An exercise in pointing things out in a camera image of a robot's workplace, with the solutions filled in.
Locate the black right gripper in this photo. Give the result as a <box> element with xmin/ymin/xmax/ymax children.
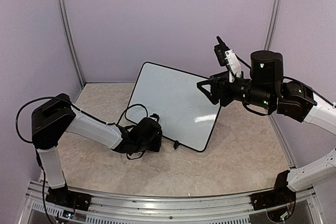
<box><xmin>197</xmin><ymin>69</ymin><xmax>276</xmax><ymax>109</ymax></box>

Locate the white whiteboard with black frame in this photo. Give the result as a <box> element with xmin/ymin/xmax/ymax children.
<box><xmin>125</xmin><ymin>62</ymin><xmax>220</xmax><ymax>153</ymax></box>

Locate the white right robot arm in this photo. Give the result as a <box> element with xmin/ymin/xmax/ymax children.
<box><xmin>196</xmin><ymin>47</ymin><xmax>335</xmax><ymax>134</ymax></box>

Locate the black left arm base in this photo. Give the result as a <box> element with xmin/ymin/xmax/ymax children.
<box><xmin>45</xmin><ymin>184</ymin><xmax>92</xmax><ymax>220</ymax></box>

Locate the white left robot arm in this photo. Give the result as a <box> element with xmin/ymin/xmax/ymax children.
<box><xmin>31</xmin><ymin>93</ymin><xmax>162</xmax><ymax>206</ymax></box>

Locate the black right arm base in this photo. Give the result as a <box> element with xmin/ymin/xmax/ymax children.
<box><xmin>250</xmin><ymin>170</ymin><xmax>297</xmax><ymax>223</ymax></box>

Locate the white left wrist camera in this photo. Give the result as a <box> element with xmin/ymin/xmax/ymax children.
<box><xmin>150</xmin><ymin>113</ymin><xmax>160</xmax><ymax>123</ymax></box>

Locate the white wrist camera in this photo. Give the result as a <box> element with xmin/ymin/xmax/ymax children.
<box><xmin>214</xmin><ymin>36</ymin><xmax>242</xmax><ymax>83</ymax></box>
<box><xmin>150</xmin><ymin>113</ymin><xmax>160</xmax><ymax>123</ymax></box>

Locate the black left camera cable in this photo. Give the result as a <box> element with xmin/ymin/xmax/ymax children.
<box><xmin>115</xmin><ymin>103</ymin><xmax>150</xmax><ymax>130</ymax></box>

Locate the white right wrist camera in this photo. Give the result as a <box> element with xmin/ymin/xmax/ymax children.
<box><xmin>214</xmin><ymin>36</ymin><xmax>242</xmax><ymax>83</ymax></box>

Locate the aluminium front rail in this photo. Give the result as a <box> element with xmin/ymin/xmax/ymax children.
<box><xmin>18</xmin><ymin>179</ymin><xmax>323</xmax><ymax>224</ymax></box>

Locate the aluminium corner post right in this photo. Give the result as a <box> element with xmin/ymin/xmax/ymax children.
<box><xmin>263</xmin><ymin>0</ymin><xmax>281</xmax><ymax>51</ymax></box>

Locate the aluminium corner post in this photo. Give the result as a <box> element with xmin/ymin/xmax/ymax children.
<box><xmin>57</xmin><ymin>0</ymin><xmax>86</xmax><ymax>89</ymax></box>
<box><xmin>263</xmin><ymin>0</ymin><xmax>281</xmax><ymax>51</ymax></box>

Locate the aluminium corner post left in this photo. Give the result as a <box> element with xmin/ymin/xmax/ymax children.
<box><xmin>57</xmin><ymin>0</ymin><xmax>86</xmax><ymax>89</ymax></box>

